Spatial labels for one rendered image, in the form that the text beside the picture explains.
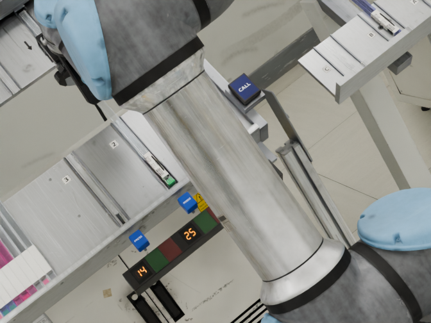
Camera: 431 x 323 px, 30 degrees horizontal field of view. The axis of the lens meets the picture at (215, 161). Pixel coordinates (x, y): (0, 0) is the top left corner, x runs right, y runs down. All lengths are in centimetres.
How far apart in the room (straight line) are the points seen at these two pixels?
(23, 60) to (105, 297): 55
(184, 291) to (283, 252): 100
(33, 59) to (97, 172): 29
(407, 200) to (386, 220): 4
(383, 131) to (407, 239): 87
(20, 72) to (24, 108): 172
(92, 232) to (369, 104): 66
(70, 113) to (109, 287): 168
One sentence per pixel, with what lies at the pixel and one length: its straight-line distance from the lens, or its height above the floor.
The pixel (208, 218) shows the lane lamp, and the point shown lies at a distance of 145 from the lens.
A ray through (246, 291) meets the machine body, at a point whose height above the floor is 27.
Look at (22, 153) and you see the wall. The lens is 339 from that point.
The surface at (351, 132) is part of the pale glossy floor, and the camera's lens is 293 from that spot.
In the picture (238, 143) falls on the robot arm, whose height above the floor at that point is 96.
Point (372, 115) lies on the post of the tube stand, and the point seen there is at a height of 53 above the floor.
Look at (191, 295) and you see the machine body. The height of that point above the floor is 35.
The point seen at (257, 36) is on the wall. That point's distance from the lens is 366.
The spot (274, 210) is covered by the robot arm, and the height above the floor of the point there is 88.
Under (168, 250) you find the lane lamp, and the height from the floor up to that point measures 66.
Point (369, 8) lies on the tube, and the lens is 155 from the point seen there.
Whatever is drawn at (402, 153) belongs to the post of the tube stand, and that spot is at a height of 41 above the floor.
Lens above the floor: 130
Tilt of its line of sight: 23 degrees down
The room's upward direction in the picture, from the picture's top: 33 degrees counter-clockwise
